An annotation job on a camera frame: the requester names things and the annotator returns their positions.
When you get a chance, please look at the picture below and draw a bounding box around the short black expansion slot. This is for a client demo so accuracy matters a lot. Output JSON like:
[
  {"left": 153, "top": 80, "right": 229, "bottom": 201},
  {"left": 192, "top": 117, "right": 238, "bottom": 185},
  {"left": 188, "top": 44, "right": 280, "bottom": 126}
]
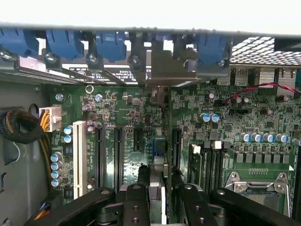
[{"left": 133, "top": 128, "right": 144, "bottom": 153}]

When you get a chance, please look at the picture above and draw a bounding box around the white expansion slot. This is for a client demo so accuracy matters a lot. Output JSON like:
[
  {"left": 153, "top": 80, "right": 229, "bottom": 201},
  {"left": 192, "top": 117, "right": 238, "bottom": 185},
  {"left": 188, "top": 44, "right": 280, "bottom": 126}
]
[{"left": 72, "top": 120, "right": 88, "bottom": 200}]

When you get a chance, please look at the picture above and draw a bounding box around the metal slot cover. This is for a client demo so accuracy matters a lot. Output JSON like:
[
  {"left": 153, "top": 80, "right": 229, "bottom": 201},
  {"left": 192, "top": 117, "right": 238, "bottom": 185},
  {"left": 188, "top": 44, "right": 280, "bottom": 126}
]
[{"left": 14, "top": 56, "right": 83, "bottom": 85}]

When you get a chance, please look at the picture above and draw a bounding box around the metal cpu socket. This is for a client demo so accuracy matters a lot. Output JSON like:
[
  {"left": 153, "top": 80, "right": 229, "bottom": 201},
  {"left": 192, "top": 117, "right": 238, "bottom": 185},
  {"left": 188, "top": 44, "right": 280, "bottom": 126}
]
[{"left": 224, "top": 171, "right": 293, "bottom": 218}]

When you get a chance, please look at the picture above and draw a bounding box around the green motherboard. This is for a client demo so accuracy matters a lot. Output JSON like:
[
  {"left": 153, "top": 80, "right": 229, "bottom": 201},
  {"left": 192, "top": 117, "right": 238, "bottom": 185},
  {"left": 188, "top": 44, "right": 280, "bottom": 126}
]
[{"left": 48, "top": 81, "right": 301, "bottom": 226}]

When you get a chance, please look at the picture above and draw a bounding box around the white power connector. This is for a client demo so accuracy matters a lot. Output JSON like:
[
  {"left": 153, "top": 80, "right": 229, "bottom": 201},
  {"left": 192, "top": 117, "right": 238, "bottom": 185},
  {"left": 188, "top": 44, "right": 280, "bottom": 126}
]
[{"left": 39, "top": 106, "right": 63, "bottom": 132}]

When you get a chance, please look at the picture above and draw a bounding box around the grey metal pc case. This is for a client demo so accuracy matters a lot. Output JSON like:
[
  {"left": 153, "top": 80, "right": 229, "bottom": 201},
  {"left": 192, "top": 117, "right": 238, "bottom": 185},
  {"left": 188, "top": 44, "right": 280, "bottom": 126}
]
[{"left": 0, "top": 22, "right": 301, "bottom": 226}]

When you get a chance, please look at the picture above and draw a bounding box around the white printed label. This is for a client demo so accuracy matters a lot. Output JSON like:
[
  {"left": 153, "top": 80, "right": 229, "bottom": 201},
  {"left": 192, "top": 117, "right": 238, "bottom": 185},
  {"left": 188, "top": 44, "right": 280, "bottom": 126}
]
[{"left": 69, "top": 65, "right": 152, "bottom": 85}]

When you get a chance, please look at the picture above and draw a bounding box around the blue card retention latch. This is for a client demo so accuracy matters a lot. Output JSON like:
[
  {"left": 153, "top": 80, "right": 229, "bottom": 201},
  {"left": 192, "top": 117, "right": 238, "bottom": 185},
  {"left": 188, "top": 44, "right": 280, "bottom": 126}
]
[
  {"left": 95, "top": 31, "right": 127, "bottom": 63},
  {"left": 195, "top": 34, "right": 229, "bottom": 69},
  {"left": 0, "top": 28, "right": 40, "bottom": 57},
  {"left": 45, "top": 29, "right": 85, "bottom": 61}
]

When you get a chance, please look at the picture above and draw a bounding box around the coloured wire bundle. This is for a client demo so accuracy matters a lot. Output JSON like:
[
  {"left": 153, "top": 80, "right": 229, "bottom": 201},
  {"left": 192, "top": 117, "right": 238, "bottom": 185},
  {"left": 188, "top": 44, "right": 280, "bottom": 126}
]
[{"left": 32, "top": 192, "right": 64, "bottom": 222}]

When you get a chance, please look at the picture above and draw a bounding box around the black sleeved power cable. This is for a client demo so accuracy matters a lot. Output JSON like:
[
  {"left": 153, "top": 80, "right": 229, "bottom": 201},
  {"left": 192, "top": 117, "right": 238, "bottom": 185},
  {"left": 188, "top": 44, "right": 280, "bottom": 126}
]
[{"left": 0, "top": 108, "right": 54, "bottom": 191}]

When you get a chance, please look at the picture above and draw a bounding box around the red and black wire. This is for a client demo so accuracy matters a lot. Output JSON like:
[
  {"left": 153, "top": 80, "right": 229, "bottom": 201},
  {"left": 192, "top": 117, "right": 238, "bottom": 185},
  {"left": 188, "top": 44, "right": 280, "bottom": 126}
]
[{"left": 222, "top": 81, "right": 301, "bottom": 105}]

